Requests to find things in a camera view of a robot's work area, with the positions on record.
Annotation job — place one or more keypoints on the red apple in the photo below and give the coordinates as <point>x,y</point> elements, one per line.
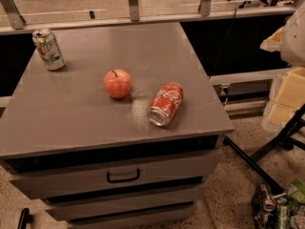
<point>117,83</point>

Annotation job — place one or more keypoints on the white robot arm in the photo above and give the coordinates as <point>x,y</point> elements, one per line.
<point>292,47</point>

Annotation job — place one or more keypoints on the red coca-cola can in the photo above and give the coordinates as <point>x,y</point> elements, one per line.
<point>165,104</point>

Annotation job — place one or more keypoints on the white green 7up can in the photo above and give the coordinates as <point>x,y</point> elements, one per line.
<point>48,48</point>

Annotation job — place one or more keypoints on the grey drawer cabinet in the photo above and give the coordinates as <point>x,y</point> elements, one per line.
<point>57,121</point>

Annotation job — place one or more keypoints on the middle grey drawer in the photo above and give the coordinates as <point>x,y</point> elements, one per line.
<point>128,202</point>

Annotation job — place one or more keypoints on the grey drawer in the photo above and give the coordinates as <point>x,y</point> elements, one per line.
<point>128,202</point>
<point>93,178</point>
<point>163,213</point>

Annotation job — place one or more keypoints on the bottom grey drawer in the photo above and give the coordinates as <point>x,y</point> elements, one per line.
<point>163,213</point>

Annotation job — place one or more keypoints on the top grey drawer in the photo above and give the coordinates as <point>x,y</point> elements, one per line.
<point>93,178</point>

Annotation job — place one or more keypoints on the yellow foam blocks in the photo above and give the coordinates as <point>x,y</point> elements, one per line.
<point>289,97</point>

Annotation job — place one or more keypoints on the black stand legs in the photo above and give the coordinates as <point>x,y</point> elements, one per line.
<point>283,141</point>

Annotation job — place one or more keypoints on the pile of crushed cans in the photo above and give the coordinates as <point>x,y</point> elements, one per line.
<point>281,211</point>

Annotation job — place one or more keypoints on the metal window railing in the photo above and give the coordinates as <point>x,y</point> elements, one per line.
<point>17,16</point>

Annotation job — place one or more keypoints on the black object bottom left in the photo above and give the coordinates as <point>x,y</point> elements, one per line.
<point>25,219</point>

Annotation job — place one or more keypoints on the black drawer handle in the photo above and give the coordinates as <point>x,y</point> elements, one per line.
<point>113,178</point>

